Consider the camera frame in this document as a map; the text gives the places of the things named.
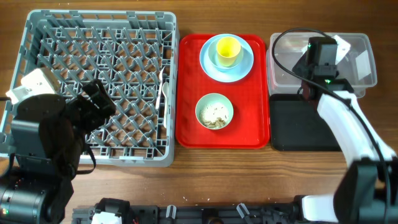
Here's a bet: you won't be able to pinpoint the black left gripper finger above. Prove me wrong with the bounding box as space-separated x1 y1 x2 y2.
83 79 116 118
67 95 99 124

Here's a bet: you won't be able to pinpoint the white plastic spoon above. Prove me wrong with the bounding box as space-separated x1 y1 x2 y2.
162 82 169 129

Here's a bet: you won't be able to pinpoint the mint green bowl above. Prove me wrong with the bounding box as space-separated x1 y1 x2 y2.
195 93 234 130

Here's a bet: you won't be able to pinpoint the rice and food scraps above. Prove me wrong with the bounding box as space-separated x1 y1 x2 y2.
200 103 229 129

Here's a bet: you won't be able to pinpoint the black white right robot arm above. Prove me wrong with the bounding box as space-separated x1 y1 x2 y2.
293 37 397 223

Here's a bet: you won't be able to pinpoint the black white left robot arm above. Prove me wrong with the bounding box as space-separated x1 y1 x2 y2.
1 79 116 223

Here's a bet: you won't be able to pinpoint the grey dishwasher rack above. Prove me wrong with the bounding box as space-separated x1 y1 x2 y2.
11 9 180 167

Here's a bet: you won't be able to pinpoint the black waste tray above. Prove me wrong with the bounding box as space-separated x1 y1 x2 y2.
269 94 341 151

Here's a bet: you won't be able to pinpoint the clear plastic bin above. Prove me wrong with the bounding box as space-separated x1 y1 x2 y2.
266 32 377 98

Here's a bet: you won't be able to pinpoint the light blue plate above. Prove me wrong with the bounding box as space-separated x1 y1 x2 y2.
200 34 254 83

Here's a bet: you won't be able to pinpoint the metal fork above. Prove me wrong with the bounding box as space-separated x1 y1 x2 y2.
155 67 165 110

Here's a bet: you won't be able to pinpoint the yellow plastic cup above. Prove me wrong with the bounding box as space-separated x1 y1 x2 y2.
216 36 241 67

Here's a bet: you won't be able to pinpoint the red plastic tray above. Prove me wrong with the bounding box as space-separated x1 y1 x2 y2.
175 34 270 149

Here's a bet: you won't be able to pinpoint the black cable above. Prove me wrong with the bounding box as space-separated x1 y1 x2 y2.
271 27 392 224

